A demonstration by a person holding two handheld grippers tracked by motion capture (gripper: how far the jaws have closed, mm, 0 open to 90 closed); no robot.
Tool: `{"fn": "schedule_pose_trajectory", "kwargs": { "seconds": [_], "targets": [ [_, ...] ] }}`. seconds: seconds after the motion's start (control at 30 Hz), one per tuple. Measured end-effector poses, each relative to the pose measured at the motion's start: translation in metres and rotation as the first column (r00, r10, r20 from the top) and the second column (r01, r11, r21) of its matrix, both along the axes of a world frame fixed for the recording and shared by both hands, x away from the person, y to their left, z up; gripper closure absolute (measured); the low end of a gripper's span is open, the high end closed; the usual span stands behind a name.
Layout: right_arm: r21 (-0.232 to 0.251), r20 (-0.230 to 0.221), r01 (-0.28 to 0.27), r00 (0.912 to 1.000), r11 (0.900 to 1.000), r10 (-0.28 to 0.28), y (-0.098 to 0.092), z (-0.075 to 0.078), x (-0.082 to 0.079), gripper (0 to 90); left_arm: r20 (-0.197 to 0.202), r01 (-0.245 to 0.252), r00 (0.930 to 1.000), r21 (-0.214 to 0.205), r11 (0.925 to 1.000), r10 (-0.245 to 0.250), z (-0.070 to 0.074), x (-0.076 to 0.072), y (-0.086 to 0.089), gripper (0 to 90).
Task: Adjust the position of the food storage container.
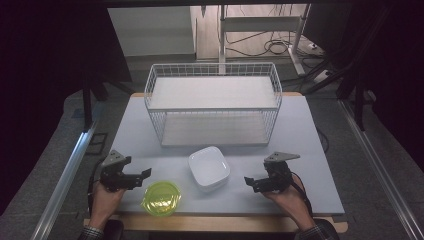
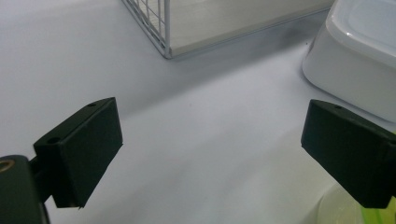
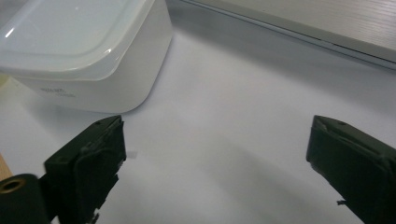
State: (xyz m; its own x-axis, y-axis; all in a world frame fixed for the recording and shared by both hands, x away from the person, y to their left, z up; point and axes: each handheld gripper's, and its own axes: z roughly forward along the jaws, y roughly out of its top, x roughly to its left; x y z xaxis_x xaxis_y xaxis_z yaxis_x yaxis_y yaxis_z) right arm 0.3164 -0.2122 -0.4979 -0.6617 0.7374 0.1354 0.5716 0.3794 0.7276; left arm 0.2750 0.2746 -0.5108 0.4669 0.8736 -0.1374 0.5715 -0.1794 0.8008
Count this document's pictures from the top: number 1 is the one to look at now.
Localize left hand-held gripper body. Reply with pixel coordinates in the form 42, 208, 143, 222
99, 149, 133, 193

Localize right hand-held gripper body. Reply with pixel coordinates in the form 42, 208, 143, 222
263, 151, 301, 194

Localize yellow-green translucent bowl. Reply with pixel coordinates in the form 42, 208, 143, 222
140, 180, 183, 218

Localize white square bowl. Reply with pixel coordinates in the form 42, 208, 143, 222
187, 145, 231, 193

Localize white wire shelf rack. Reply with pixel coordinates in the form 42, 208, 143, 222
143, 62, 284, 148

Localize person's right hand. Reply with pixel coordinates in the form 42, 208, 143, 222
262, 174, 312, 222

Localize person's left hand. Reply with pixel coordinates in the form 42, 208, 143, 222
89, 180, 127, 222

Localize black metal stand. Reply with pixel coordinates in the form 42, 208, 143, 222
80, 74, 135, 132
335, 64, 368, 132

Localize white power strip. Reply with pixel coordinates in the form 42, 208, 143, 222
312, 68, 334, 85

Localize white cabinet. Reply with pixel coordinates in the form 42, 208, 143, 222
107, 6, 196, 58

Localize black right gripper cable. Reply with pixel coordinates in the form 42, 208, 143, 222
289, 171, 315, 218

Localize aluminium rail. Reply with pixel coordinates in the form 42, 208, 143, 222
30, 120, 98, 240
337, 99, 424, 240

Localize thin black cable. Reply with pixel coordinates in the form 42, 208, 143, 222
316, 127, 331, 155

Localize black floor cables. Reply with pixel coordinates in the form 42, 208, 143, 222
225, 30, 323, 58

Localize white desk frame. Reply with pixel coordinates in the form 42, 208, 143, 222
218, 3, 313, 76

